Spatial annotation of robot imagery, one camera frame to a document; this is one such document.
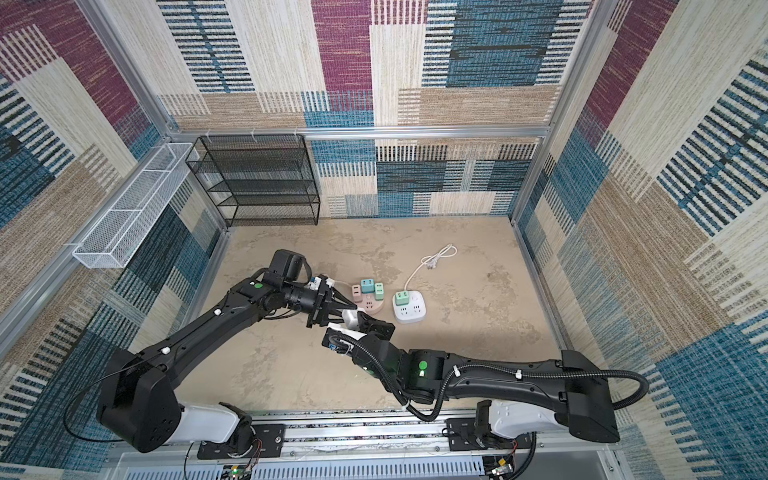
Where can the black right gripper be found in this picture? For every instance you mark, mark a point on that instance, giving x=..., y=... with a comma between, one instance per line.
x=372, y=325

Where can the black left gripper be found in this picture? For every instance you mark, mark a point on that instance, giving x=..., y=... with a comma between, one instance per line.
x=323, y=303

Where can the white usb charger plug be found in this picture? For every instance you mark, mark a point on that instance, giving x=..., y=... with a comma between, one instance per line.
x=351, y=319

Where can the pink usb charger plug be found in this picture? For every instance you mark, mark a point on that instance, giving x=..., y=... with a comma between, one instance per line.
x=357, y=293

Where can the green usb charger plug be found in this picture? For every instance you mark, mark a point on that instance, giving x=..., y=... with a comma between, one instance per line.
x=380, y=291

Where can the teal usb charger plug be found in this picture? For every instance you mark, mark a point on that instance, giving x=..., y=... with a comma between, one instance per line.
x=367, y=286

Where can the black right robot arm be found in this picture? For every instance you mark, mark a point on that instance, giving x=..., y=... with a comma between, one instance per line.
x=571, y=388

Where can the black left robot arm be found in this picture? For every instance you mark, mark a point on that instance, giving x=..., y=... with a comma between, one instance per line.
x=137, y=399

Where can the pink round power strip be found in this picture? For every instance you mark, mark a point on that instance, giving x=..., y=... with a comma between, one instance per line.
x=369, y=303

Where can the white square power strip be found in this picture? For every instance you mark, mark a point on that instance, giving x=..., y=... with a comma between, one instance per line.
x=414, y=312

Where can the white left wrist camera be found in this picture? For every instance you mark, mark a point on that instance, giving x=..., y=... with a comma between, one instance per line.
x=316, y=283

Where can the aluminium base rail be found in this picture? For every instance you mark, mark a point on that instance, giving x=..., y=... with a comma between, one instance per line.
x=383, y=444

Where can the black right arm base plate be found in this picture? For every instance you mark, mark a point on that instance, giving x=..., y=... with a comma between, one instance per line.
x=471, y=434

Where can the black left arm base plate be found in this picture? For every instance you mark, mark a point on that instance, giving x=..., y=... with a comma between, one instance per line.
x=260, y=440

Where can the black wire shelf rack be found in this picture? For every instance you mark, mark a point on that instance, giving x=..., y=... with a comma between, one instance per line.
x=257, y=180

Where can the white mesh wall basket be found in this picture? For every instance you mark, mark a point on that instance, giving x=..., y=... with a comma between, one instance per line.
x=113, y=241

